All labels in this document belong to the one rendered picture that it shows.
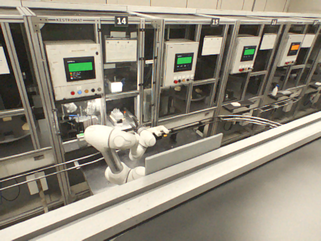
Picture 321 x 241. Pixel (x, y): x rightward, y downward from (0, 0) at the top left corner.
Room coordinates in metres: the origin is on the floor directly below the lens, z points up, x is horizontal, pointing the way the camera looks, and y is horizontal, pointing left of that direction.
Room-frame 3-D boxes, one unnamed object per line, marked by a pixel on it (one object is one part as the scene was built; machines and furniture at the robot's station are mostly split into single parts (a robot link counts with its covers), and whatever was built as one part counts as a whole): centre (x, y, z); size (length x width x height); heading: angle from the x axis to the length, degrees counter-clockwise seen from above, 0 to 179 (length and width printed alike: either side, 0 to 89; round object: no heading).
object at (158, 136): (2.13, 0.09, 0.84); 0.36 x 0.14 x 0.10; 124
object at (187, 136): (1.77, -0.08, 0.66); 1.50 x 1.06 x 0.04; 124
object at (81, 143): (1.74, 0.74, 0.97); 0.08 x 0.08 x 0.12; 34
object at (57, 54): (1.94, 0.81, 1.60); 0.42 x 0.29 x 0.46; 124
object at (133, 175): (1.40, 0.14, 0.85); 0.18 x 0.16 x 0.22; 76
